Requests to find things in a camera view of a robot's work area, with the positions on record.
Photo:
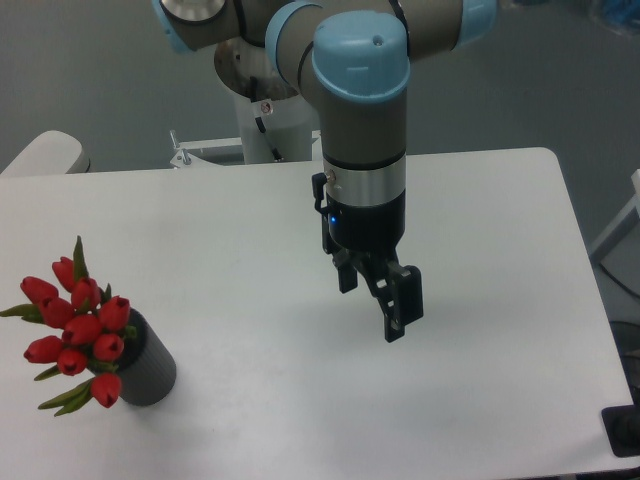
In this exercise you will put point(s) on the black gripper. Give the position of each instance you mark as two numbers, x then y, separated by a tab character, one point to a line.
375	232

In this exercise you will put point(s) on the red tulip bouquet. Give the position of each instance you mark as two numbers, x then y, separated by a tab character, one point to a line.
93	329

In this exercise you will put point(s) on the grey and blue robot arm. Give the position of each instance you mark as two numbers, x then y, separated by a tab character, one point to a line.
351	62

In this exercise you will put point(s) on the grey ribbed cylindrical vase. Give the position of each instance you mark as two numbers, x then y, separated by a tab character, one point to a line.
147	369

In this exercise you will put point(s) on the white furniture at right edge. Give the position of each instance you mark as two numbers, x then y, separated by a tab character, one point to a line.
618	228

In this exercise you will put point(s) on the black device at table corner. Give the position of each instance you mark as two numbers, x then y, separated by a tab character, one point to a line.
622	429

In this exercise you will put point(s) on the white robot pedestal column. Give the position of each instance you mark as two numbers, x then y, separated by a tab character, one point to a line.
263	101

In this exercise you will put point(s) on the white metal base bracket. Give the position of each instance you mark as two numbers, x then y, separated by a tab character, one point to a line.
294	144

